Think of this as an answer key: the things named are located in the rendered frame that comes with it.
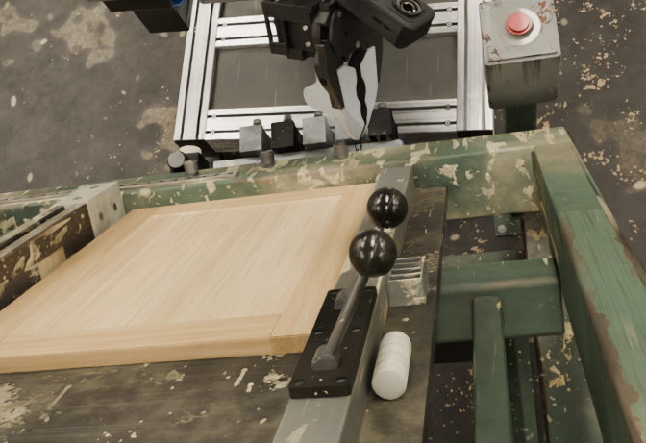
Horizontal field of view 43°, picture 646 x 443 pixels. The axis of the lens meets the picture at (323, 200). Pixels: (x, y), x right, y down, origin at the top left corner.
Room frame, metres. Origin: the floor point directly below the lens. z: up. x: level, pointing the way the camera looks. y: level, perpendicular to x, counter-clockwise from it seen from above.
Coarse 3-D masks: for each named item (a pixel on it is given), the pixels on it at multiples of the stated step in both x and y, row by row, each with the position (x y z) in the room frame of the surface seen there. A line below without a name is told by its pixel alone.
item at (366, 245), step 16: (352, 240) 0.21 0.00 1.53; (368, 240) 0.20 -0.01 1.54; (384, 240) 0.20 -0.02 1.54; (352, 256) 0.20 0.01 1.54; (368, 256) 0.19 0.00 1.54; (384, 256) 0.19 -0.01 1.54; (368, 272) 0.19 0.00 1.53; (384, 272) 0.18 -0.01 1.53; (352, 288) 0.19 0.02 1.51; (352, 304) 0.18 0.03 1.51; (336, 336) 0.17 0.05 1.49; (320, 352) 0.17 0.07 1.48; (336, 352) 0.16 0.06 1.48; (320, 368) 0.16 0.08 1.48
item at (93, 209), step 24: (96, 192) 0.74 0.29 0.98; (120, 192) 0.75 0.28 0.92; (48, 216) 0.70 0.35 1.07; (72, 216) 0.67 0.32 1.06; (96, 216) 0.69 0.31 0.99; (120, 216) 0.71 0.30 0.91; (0, 240) 0.65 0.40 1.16; (24, 240) 0.62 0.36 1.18; (48, 240) 0.63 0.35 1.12; (72, 240) 0.64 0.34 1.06; (0, 264) 0.57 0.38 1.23; (24, 264) 0.58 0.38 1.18; (0, 288) 0.55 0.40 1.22; (24, 288) 0.56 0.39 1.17
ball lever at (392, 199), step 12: (384, 192) 0.27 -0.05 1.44; (396, 192) 0.26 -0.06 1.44; (372, 204) 0.27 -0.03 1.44; (384, 204) 0.26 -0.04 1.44; (396, 204) 0.25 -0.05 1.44; (372, 216) 0.26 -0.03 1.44; (384, 216) 0.25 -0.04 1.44; (396, 216) 0.24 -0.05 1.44; (384, 228) 0.25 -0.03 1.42; (348, 288) 0.23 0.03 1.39; (336, 300) 0.23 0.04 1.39
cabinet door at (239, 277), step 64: (320, 192) 0.54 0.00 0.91; (128, 256) 0.55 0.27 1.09; (192, 256) 0.48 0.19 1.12; (256, 256) 0.42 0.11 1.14; (320, 256) 0.35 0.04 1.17; (0, 320) 0.49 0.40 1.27; (64, 320) 0.43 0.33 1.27; (128, 320) 0.38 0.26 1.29; (192, 320) 0.33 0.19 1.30; (256, 320) 0.28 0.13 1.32
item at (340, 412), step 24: (408, 168) 0.48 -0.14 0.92; (408, 192) 0.42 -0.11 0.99; (408, 216) 0.38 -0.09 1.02; (336, 288) 0.26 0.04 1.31; (384, 288) 0.24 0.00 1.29; (384, 312) 0.21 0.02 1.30; (360, 360) 0.15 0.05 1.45; (360, 384) 0.14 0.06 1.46; (288, 408) 0.14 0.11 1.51; (312, 408) 0.13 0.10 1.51; (336, 408) 0.12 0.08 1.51; (360, 408) 0.12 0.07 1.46; (288, 432) 0.12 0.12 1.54; (312, 432) 0.11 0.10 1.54; (336, 432) 0.10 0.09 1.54
